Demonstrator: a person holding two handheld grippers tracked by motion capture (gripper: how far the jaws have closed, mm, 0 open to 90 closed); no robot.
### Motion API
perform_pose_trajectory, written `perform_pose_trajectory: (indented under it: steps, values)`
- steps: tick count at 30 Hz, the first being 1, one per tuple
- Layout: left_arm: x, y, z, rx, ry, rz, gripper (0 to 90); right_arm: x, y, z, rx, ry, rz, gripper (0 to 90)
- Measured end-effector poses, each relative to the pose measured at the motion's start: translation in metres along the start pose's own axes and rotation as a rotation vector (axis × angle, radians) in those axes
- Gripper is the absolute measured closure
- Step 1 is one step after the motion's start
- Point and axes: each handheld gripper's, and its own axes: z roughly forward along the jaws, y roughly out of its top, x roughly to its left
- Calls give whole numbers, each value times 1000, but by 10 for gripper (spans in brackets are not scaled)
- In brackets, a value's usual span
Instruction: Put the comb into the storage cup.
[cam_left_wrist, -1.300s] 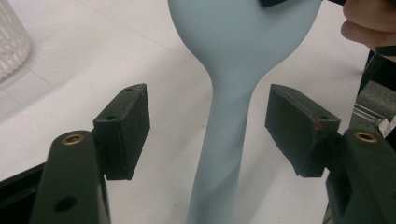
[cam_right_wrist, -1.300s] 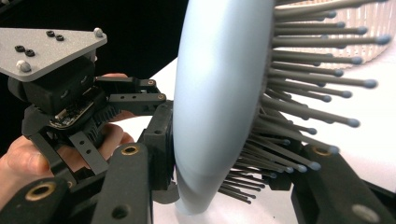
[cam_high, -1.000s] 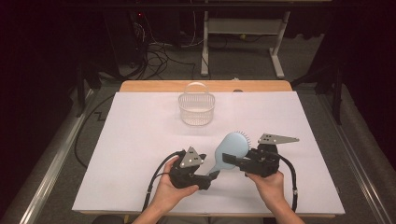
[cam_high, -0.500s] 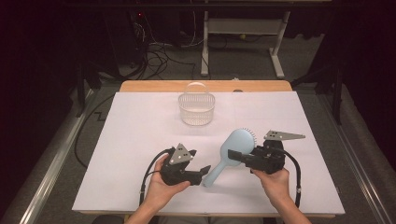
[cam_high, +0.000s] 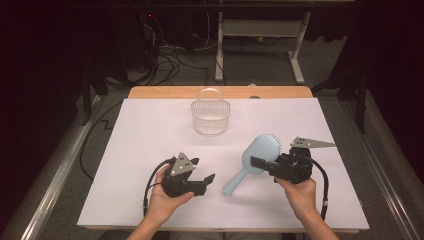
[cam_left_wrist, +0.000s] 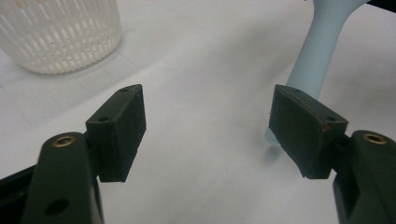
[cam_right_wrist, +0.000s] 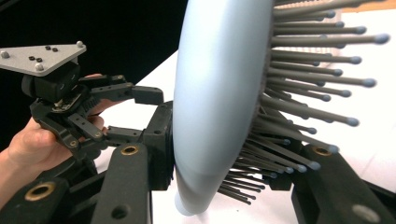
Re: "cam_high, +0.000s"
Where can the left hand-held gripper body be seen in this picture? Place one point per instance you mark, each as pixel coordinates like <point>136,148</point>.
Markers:
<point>178,185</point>

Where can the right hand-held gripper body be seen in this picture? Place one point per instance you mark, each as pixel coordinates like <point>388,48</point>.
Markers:
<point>293,168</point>

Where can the light blue hairbrush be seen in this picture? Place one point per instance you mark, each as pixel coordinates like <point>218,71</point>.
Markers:
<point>263,146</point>

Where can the white plastic mesh basket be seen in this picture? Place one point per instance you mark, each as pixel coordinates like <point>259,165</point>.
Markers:
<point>210,125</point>

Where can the person's left hand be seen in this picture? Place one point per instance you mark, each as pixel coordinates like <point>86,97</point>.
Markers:
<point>161,203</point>

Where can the person's right hand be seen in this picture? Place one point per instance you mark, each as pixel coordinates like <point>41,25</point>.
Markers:
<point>300,196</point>

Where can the white table cover sheet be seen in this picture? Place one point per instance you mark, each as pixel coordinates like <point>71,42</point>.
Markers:
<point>266,116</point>

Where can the black metal stand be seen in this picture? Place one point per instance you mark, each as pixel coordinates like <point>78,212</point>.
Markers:
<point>87,100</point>
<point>361,100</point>

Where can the small yellow-green ball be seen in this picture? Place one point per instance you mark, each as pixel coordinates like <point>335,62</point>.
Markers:
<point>260,39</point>

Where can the black equipment tower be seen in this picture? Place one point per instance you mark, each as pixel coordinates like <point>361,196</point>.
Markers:
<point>133,40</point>

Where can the aluminium floor rail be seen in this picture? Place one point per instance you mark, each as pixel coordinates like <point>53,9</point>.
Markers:
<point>383,180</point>
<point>56,180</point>

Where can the white metal stand frame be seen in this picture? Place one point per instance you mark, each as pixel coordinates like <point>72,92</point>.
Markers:
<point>263,28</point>

